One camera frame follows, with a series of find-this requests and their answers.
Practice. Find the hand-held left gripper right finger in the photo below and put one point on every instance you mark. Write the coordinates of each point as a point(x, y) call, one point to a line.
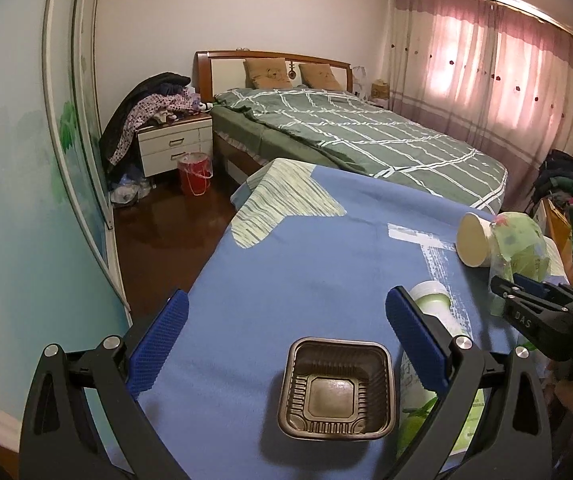
point(416, 342)

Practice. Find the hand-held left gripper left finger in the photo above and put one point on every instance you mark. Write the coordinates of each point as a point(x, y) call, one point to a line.
point(161, 345)

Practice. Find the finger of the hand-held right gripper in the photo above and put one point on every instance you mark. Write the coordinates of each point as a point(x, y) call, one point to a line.
point(531, 284)
point(526, 322)

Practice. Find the green and white plastic bottle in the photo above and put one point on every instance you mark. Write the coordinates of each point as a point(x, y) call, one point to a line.
point(434, 305)

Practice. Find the green plastic bag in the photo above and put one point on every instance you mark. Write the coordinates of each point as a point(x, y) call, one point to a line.
point(521, 240)

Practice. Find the brown plastic tray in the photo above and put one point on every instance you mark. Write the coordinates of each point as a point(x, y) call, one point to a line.
point(336, 395)

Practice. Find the beige paper cup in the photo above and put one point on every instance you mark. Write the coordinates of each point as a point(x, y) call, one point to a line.
point(476, 242)

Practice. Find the pile of dark bags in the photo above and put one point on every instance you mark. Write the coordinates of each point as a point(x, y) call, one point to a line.
point(566, 175)

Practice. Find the clear plastic bags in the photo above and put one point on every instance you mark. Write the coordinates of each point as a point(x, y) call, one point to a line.
point(131, 190)

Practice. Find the red bucket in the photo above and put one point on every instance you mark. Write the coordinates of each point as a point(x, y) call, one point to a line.
point(194, 175)

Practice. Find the white wooden nightstand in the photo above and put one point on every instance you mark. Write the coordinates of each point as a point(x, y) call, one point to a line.
point(171, 147)

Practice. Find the frosted glass sliding door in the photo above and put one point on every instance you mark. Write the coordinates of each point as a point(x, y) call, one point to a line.
point(16, 210)

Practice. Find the pink and beige curtain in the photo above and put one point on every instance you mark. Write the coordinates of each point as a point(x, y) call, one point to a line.
point(491, 75)

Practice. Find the green checked duvet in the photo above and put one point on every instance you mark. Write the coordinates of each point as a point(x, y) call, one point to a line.
point(366, 135)

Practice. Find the pile of clothes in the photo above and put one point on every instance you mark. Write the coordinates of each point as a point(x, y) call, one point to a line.
point(136, 110)

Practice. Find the brown bear pillow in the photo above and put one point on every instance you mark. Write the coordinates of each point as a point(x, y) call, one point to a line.
point(321, 76)
point(267, 74)

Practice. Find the wooden bed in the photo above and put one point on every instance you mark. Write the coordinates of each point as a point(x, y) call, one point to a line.
point(226, 67)

